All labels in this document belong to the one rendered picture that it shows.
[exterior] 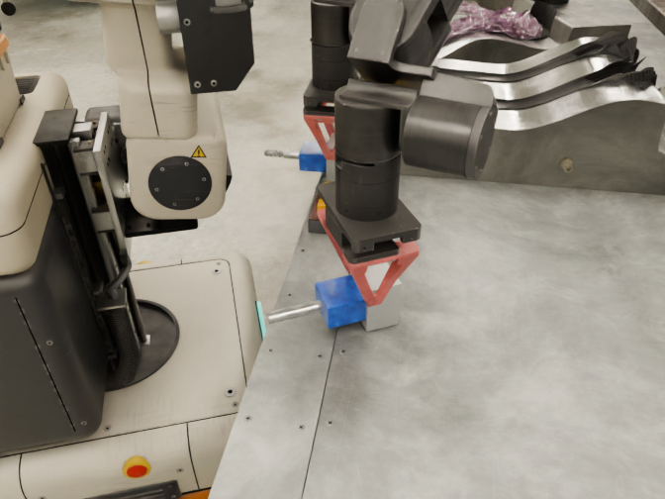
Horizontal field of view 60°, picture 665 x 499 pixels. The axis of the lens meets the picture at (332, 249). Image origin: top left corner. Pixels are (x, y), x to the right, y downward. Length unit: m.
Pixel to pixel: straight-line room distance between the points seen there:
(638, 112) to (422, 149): 0.45
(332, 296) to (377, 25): 0.25
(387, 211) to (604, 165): 0.44
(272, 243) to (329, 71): 1.36
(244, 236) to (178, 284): 0.67
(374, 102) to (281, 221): 1.74
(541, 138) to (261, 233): 1.44
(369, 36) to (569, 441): 0.37
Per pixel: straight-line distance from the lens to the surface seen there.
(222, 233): 2.14
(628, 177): 0.89
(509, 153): 0.84
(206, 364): 1.28
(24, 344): 1.02
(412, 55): 0.49
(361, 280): 0.52
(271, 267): 1.95
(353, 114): 0.46
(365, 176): 0.48
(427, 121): 0.44
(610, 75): 0.93
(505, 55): 1.17
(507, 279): 0.68
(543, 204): 0.83
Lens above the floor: 1.22
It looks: 37 degrees down
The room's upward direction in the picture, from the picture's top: straight up
